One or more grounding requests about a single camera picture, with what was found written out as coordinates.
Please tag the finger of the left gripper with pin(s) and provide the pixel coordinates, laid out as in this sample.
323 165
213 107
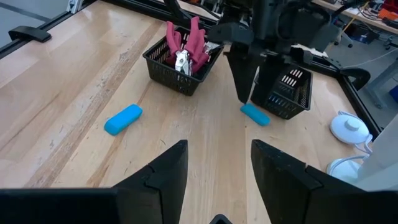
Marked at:
244 74
272 81

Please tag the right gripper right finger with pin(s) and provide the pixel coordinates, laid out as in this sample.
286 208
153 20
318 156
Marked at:
295 193

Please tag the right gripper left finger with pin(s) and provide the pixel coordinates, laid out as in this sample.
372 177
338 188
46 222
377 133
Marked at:
161 193

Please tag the blue eraser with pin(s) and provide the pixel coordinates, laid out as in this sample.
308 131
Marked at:
255 114
122 119

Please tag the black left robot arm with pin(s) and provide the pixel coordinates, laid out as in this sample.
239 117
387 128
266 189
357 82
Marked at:
295 21

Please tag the black plastic mesh basket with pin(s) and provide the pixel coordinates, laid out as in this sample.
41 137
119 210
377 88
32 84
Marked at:
174 77
295 93

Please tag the white round puck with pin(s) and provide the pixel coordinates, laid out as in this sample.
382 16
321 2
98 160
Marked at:
349 129

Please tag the white cylindrical desk device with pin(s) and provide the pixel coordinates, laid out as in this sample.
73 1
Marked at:
382 155

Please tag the cluttered wooden workbench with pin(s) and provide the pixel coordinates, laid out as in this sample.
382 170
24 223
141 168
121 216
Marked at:
357 14

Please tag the grey table foot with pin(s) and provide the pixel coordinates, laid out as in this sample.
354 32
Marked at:
382 84

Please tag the orange box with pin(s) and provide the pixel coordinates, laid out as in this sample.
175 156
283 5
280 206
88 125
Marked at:
388 14

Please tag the black table edge clamp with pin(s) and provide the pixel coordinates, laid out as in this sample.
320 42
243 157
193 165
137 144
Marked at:
29 33

